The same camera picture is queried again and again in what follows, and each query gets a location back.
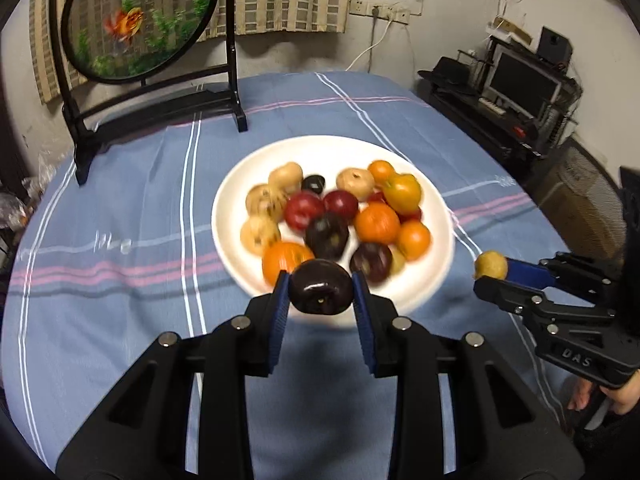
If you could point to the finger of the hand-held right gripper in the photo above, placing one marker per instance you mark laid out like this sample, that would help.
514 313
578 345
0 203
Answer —
525 272
500 290

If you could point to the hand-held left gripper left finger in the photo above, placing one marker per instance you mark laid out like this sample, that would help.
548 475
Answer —
280 320

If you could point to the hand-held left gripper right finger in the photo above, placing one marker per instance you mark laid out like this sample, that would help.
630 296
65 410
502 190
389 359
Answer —
364 320

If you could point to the small dark purple plum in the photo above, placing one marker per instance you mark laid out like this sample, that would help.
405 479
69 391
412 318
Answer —
321 287

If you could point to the large orange mandarin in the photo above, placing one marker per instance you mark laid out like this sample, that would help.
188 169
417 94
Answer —
285 260

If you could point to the dark purple wrinkled passionfruit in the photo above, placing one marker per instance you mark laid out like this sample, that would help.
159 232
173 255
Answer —
370 260

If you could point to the tan round pear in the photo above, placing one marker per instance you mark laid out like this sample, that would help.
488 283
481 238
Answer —
285 176
259 235

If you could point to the white oval plate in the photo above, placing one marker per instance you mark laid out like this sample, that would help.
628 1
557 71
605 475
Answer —
230 245

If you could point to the large tan spotted pear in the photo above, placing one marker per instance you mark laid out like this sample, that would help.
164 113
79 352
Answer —
265 202

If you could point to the small red plum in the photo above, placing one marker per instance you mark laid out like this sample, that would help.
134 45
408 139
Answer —
376 196

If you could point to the green-yellow mandarin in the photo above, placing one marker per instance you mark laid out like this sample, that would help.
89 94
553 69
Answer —
402 193

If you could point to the peach-tan round pear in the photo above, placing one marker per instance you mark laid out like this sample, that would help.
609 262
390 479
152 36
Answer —
355 183

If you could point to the glossy black plum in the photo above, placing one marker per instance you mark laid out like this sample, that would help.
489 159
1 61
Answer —
313 183

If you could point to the small orange mandarin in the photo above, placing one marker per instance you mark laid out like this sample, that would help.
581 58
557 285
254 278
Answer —
381 171

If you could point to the person's right forearm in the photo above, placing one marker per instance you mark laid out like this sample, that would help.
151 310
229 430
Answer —
610 435

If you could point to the person's right hand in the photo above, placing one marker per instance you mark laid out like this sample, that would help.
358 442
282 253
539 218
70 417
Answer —
627 397

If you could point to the black mesh chair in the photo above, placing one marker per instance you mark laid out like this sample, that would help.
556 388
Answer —
580 185

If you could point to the black media desk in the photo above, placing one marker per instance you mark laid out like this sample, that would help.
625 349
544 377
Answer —
480 125

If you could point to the white remote control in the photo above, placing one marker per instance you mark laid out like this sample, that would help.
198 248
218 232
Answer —
492 106

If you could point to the computer monitor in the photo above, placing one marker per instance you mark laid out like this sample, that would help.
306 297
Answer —
522 85

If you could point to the blue plaid tablecloth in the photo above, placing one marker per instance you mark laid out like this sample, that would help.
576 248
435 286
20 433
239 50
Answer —
125 210

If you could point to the black hat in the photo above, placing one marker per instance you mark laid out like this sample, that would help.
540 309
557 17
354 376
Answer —
447 74

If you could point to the black speaker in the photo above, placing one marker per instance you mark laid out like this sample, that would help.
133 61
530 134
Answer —
554 44

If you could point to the yellow cardboard box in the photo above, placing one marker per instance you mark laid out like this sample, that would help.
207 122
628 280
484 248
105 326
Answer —
512 30

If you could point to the clear plastic bags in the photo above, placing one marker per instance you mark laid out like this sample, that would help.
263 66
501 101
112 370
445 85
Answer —
15 205

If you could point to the round goldfish table screen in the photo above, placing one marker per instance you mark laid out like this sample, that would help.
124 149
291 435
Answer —
135 25

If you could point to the white wall socket strip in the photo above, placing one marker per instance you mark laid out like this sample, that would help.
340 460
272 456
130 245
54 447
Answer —
395 12

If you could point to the white wall socket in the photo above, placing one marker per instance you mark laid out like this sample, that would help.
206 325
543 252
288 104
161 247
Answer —
357 6

